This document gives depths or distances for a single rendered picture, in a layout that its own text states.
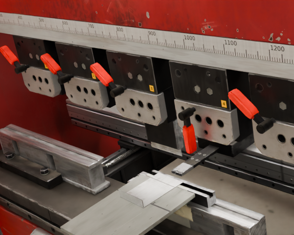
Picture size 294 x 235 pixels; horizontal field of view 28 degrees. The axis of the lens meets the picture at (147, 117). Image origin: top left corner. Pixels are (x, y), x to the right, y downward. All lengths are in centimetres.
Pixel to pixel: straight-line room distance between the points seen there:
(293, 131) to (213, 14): 26
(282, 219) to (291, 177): 148
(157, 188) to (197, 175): 201
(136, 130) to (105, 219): 57
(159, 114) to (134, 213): 23
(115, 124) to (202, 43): 86
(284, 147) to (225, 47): 21
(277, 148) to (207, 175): 232
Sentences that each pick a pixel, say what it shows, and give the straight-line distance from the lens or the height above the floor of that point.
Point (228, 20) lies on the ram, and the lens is 107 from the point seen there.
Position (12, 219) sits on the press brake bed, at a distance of 196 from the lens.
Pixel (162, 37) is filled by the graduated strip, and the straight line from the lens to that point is 120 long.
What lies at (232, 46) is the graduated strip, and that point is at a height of 139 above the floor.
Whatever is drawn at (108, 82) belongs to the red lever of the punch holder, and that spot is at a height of 128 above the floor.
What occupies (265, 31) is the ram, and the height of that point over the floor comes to 142.
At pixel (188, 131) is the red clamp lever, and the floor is 121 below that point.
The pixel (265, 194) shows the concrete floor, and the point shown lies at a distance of 318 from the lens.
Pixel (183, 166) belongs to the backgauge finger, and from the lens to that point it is 148.
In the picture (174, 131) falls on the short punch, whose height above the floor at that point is 115.
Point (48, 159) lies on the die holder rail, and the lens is 183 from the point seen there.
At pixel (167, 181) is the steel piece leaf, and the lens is 143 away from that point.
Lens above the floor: 173
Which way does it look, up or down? 24 degrees down
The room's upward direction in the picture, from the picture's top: 11 degrees counter-clockwise
